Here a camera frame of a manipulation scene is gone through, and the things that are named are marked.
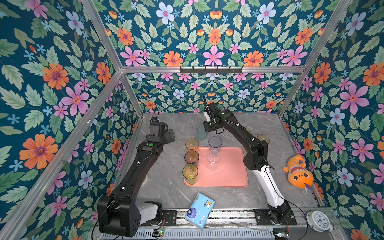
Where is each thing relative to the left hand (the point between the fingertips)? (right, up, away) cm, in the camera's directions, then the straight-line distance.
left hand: (165, 129), depth 81 cm
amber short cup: (+59, -5, +14) cm, 61 cm away
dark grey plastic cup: (+14, -16, +5) cm, 22 cm away
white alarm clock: (+76, -43, -11) cm, 88 cm away
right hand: (+23, +2, +15) cm, 28 cm away
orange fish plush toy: (+72, -25, -1) cm, 77 cm away
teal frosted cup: (+20, -3, +14) cm, 25 cm away
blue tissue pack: (+19, -39, -10) cm, 45 cm away
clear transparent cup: (+27, -17, +5) cm, 32 cm away
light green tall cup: (+13, -24, +2) cm, 28 cm away
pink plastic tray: (+33, -24, +12) cm, 42 cm away
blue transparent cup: (+28, -8, +5) cm, 29 cm away
